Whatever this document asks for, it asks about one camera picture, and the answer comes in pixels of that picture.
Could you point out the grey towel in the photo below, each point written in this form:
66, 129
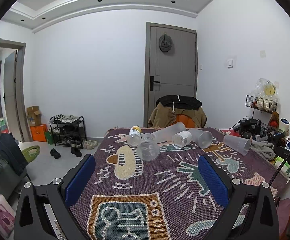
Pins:
263, 148

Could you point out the frosted cup front left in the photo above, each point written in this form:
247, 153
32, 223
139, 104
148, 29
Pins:
147, 149

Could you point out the black wire basket shelf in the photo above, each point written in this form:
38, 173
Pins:
261, 104

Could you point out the cardboard box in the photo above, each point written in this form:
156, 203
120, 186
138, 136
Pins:
34, 115

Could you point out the black door handle lock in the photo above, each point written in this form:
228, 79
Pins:
152, 83

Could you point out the white tape roll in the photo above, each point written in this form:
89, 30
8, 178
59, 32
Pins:
284, 124

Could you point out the tall frosted plastic cup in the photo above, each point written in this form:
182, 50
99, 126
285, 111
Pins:
166, 134

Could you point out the clear bottle with yellow cap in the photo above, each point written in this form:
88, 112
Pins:
134, 137

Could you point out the grey cap on door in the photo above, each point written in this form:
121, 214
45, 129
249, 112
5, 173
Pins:
165, 43

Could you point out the patterned purple woven tablecloth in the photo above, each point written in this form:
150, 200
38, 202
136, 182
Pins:
167, 198

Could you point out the white light switch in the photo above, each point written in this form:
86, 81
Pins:
230, 63

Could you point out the black shoe rack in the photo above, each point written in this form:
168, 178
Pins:
68, 130

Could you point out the green slipper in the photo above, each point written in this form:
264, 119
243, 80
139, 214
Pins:
31, 153

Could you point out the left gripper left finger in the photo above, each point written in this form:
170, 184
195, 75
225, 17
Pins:
32, 220

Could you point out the frosted cup at right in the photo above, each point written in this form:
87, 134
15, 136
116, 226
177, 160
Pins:
239, 144

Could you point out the clear glass with white label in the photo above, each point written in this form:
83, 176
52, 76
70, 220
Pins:
181, 139

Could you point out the orange box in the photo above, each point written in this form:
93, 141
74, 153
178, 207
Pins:
38, 132

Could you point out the grey door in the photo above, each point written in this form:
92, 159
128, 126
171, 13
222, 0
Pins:
176, 70

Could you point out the brown plush toy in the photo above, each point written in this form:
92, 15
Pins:
274, 120

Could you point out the chair with brown jacket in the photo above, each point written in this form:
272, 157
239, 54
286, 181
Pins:
171, 109

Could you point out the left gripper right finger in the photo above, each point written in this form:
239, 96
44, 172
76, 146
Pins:
249, 211

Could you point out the pink shopping bag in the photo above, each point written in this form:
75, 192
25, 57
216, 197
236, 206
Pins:
7, 217

